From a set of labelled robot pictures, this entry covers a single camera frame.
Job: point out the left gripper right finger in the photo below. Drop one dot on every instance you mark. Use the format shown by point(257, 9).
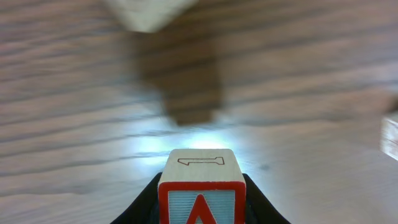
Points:
point(258, 209)

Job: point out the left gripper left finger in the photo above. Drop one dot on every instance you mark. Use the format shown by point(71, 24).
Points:
point(145, 208)

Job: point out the red letter A block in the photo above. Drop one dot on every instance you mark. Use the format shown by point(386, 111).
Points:
point(202, 186)

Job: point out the yellow letter C block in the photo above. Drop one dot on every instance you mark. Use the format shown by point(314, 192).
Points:
point(148, 16)

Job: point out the wooden block red side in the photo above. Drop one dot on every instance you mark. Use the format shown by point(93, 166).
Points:
point(388, 142)

